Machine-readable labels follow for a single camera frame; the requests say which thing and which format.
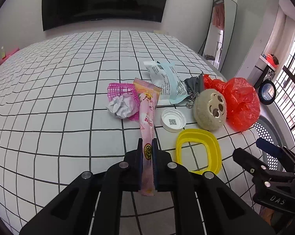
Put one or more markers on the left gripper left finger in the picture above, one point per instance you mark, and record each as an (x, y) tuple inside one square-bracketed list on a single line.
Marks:
[(91, 203)]

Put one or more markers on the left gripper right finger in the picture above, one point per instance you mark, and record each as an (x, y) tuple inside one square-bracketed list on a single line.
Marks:
[(203, 203)]

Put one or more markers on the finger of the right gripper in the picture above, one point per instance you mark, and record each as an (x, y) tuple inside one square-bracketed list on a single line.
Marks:
[(259, 169), (285, 156)]

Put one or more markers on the red plastic bag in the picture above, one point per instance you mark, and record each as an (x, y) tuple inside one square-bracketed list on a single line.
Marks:
[(242, 101)]

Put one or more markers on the beige sloth plush ball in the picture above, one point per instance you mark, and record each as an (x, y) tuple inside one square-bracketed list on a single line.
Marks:
[(210, 110)]

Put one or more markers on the white plastic lid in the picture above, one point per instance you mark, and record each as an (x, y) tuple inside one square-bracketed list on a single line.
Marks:
[(173, 120)]

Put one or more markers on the grey foil wrapper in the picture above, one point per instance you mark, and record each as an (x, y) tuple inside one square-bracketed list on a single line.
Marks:
[(195, 85)]

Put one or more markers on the white paper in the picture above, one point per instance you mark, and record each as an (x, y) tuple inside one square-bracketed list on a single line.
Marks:
[(123, 106)]

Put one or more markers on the pink plastic shuttlecock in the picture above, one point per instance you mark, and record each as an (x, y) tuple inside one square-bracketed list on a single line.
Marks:
[(117, 89)]

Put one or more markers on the pink snack stick wrapper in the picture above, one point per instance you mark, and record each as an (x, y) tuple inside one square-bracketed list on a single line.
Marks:
[(148, 94)]

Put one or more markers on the white blue snack packet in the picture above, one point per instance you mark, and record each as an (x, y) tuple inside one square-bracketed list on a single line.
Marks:
[(165, 76)]

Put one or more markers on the grey perforated laundry basket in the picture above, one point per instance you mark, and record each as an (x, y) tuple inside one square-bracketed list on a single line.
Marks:
[(267, 132)]

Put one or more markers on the front-load washing machine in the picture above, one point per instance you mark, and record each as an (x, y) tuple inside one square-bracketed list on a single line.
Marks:
[(267, 92)]

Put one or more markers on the orange basin on counter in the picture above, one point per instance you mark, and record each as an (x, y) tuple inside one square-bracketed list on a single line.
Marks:
[(272, 59)]

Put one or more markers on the standing floor mirror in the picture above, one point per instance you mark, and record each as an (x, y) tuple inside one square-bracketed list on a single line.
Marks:
[(220, 31)]

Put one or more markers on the pink stool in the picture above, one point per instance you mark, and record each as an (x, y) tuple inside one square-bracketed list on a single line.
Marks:
[(8, 55)]

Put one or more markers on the black wall television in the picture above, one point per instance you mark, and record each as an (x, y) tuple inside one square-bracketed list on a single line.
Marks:
[(56, 13)]

